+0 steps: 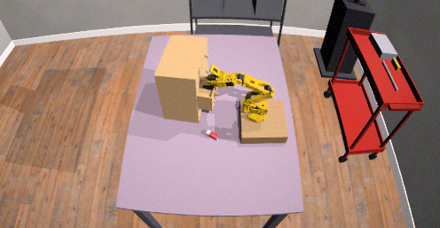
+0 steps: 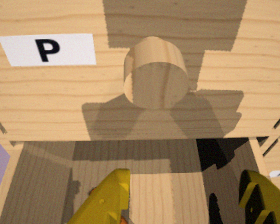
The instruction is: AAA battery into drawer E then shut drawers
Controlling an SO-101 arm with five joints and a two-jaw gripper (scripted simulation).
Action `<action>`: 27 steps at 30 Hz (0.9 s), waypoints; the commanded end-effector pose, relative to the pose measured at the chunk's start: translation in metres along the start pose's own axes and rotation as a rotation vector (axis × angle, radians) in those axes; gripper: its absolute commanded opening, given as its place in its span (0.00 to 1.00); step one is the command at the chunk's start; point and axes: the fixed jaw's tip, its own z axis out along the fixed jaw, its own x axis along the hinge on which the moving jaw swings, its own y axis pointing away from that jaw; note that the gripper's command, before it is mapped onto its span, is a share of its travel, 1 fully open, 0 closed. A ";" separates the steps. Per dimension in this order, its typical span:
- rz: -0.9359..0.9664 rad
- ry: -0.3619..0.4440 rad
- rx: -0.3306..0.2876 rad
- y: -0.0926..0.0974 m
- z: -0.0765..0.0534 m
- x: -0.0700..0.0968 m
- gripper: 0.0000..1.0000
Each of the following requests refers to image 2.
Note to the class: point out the wooden drawer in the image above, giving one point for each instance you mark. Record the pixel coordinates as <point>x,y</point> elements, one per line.
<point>172,181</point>
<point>272,159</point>
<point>139,66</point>

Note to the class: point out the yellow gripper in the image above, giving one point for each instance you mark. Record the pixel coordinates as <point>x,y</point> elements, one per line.
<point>257,194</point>

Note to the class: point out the tan rectangular box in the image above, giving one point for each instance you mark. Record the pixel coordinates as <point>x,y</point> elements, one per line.
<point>265,138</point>

